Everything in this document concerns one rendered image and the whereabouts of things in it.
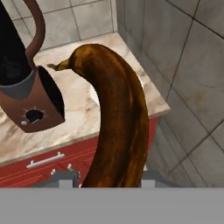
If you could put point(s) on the red drawer front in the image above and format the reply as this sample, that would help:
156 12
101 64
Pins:
76 156

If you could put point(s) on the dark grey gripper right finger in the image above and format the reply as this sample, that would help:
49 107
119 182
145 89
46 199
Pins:
154 178

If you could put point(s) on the red cupboard door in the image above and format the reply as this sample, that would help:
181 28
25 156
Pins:
32 180

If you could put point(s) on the brown overripe banana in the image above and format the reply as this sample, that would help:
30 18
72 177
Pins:
121 122

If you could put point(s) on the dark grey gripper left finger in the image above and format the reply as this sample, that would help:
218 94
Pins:
66 178

